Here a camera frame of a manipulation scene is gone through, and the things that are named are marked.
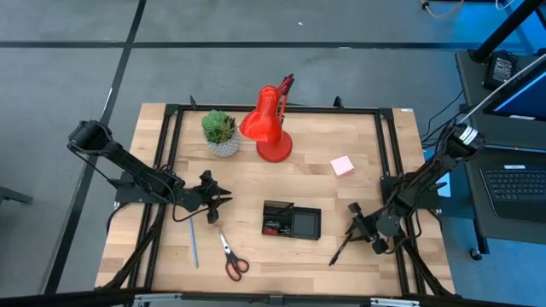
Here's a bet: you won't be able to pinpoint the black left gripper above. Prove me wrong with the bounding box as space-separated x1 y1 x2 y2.
173 170 234 225

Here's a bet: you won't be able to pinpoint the black monitor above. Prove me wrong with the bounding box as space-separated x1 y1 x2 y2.
483 70 546 123

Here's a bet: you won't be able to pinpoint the red and black scissors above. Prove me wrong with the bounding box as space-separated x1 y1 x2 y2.
218 228 250 283

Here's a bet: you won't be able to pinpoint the white rod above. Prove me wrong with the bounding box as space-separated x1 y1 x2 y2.
456 54 546 127

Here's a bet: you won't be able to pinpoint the black stand foot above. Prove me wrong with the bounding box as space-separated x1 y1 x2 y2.
0 185 34 206

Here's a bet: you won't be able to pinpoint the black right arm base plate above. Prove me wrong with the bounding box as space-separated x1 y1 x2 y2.
380 174 441 211

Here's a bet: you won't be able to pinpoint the pink sticky note pad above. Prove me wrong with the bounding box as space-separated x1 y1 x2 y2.
329 154 356 178

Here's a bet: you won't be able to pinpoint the black mesh desk organizer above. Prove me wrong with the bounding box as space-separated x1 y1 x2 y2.
261 200 322 241

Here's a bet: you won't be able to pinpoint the black power adapter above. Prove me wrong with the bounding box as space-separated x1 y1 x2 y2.
483 50 520 90

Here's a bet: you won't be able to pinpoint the black laptop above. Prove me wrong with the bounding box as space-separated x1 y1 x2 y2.
479 164 546 223

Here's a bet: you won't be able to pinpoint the black aluminium table frame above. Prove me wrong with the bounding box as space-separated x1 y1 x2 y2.
96 96 456 299

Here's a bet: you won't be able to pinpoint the succulent in patterned pot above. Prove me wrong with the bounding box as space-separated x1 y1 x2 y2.
200 109 242 158

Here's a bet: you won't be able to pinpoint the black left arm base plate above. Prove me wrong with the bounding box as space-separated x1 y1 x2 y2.
113 171 176 205

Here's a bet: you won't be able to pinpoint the blue pencil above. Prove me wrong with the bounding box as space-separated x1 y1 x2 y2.
189 216 200 269

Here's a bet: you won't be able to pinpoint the black laptop cart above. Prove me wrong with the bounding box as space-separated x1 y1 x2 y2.
462 144 546 257

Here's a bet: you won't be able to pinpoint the black stand pole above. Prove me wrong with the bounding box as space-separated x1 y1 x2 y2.
468 0 546 64

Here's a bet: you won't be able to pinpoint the orange floor cable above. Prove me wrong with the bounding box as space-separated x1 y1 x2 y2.
420 0 466 19

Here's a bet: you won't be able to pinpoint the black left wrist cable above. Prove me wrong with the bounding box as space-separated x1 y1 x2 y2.
171 200 211 223

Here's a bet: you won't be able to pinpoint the red desk lamp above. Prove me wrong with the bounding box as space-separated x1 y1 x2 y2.
238 72 295 164

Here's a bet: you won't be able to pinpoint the black monitor desk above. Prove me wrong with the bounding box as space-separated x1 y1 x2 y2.
455 49 546 150

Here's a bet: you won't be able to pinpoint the black camera rig beam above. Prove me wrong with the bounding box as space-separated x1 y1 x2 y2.
0 288 546 307

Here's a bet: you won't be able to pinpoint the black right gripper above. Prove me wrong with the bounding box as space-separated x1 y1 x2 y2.
344 201 402 256

